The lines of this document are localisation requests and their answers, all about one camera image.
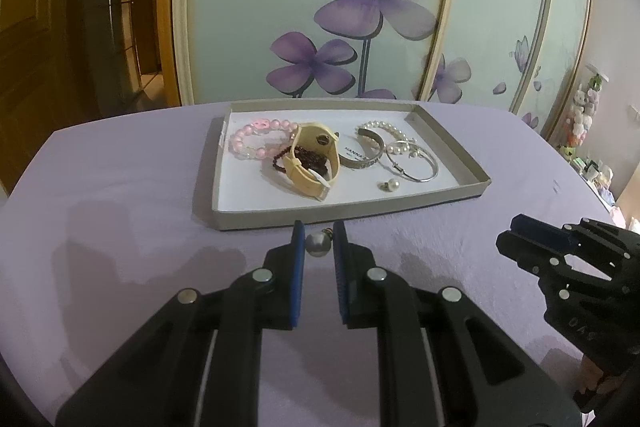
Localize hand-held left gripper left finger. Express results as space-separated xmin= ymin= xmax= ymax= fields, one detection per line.
xmin=55 ymin=220 xmax=307 ymax=427

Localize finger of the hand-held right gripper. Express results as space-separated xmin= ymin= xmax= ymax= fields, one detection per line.
xmin=496 ymin=231 xmax=558 ymax=280
xmin=510 ymin=213 xmax=576 ymax=250

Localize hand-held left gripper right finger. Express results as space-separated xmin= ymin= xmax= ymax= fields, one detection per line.
xmin=332 ymin=220 xmax=587 ymax=427

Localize grey pearl earring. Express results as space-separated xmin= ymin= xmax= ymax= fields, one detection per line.
xmin=305 ymin=227 xmax=335 ymax=257

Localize grey cardboard jewelry tray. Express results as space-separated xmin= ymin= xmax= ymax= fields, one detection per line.
xmin=194 ymin=99 xmax=493 ymax=232

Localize dark red bead bracelet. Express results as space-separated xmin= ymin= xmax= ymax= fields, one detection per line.
xmin=261 ymin=144 xmax=337 ymax=180

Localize thin silver hoop bangle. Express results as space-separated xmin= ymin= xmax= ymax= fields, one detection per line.
xmin=378 ymin=139 xmax=440 ymax=184

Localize white pearl bracelet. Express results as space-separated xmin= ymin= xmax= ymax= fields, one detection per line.
xmin=356 ymin=119 xmax=419 ymax=158

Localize silver cuff bracelet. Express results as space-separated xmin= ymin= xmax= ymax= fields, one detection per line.
xmin=338 ymin=127 xmax=387 ymax=170

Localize yellow strap wristwatch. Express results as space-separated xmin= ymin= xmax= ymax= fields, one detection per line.
xmin=281 ymin=122 xmax=342 ymax=202

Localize pink bead bracelet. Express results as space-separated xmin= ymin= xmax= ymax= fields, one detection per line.
xmin=228 ymin=118 xmax=299 ymax=161

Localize pastel clutter pile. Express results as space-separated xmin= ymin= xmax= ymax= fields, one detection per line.
xmin=562 ymin=146 xmax=640 ymax=230

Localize hanging plush toys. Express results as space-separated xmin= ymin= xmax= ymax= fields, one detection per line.
xmin=561 ymin=71 xmax=607 ymax=148

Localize lavender tablecloth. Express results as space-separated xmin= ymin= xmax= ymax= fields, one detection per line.
xmin=0 ymin=99 xmax=627 ymax=427

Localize wooden door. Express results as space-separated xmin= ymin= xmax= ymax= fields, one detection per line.
xmin=0 ymin=0 xmax=177 ymax=198

